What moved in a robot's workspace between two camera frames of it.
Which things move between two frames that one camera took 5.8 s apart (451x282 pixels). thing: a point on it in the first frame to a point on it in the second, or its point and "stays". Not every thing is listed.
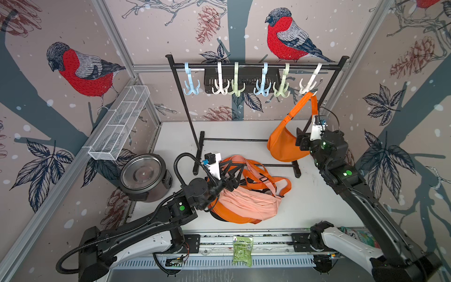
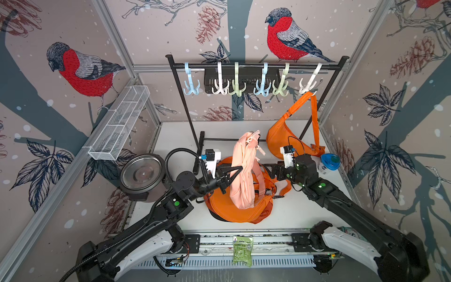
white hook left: (220, 87) stays
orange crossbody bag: (247, 172) to (222, 198)
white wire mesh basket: (110, 138) stays
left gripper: (233, 183) stays
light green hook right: (282, 89) stays
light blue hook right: (262, 89) stays
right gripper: (304, 137) to (275, 169)
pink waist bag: (251, 202) to (247, 187)
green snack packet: (242, 248) stays
